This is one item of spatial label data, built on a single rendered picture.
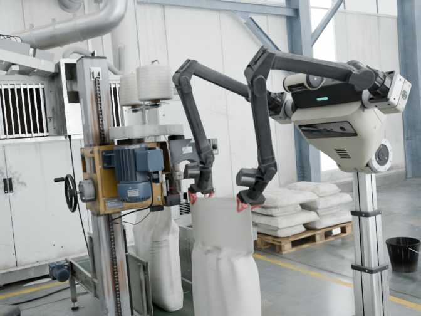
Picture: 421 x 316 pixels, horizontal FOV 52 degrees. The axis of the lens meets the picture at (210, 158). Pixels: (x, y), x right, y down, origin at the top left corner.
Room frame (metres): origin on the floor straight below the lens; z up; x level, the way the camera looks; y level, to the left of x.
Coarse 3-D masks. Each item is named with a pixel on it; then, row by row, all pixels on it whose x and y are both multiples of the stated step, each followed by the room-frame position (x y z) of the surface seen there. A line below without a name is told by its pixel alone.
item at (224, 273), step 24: (192, 216) 2.17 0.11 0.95; (216, 216) 1.90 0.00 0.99; (240, 216) 1.84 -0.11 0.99; (216, 240) 1.90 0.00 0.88; (240, 240) 1.84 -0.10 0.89; (192, 264) 2.07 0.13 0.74; (216, 264) 1.90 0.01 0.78; (240, 264) 1.83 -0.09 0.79; (192, 288) 2.10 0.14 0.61; (216, 288) 1.89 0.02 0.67; (240, 288) 1.81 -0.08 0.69; (216, 312) 1.90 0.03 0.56; (240, 312) 1.81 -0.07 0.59
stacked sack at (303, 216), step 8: (264, 216) 4.91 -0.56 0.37; (272, 216) 4.84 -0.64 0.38; (280, 216) 4.82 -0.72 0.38; (288, 216) 4.82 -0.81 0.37; (296, 216) 4.80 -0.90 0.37; (304, 216) 4.85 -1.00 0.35; (312, 216) 4.91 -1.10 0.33; (264, 224) 4.83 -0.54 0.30; (272, 224) 4.73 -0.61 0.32; (280, 224) 4.65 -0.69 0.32; (288, 224) 4.71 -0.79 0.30; (296, 224) 4.78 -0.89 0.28
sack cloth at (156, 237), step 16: (144, 224) 2.57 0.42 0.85; (160, 224) 2.42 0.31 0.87; (176, 224) 2.45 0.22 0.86; (144, 240) 2.49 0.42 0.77; (160, 240) 2.41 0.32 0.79; (176, 240) 2.46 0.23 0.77; (144, 256) 2.48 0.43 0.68; (160, 256) 2.42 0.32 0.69; (176, 256) 2.47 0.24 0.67; (160, 272) 2.41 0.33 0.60; (176, 272) 2.47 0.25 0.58; (160, 288) 2.41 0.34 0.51; (176, 288) 2.45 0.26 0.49; (160, 304) 2.43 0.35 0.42; (176, 304) 2.42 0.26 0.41
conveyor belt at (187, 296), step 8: (80, 264) 3.54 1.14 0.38; (88, 264) 3.51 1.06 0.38; (88, 272) 3.29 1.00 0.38; (184, 288) 2.75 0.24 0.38; (184, 296) 2.62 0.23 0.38; (192, 296) 2.61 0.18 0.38; (152, 304) 2.53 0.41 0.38; (184, 304) 2.49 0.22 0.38; (192, 304) 2.48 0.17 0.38; (160, 312) 2.40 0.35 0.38; (168, 312) 2.39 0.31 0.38; (176, 312) 2.38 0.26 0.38; (184, 312) 2.37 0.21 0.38; (192, 312) 2.36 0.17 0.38
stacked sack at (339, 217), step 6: (324, 216) 5.13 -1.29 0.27; (330, 216) 5.15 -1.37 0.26; (336, 216) 5.16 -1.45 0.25; (342, 216) 5.18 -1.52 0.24; (348, 216) 5.22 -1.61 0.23; (312, 222) 5.08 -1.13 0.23; (318, 222) 5.01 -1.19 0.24; (324, 222) 5.02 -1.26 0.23; (330, 222) 5.07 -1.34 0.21; (336, 222) 5.13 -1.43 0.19; (342, 222) 5.18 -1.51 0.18; (312, 228) 5.06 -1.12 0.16; (318, 228) 4.99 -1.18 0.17
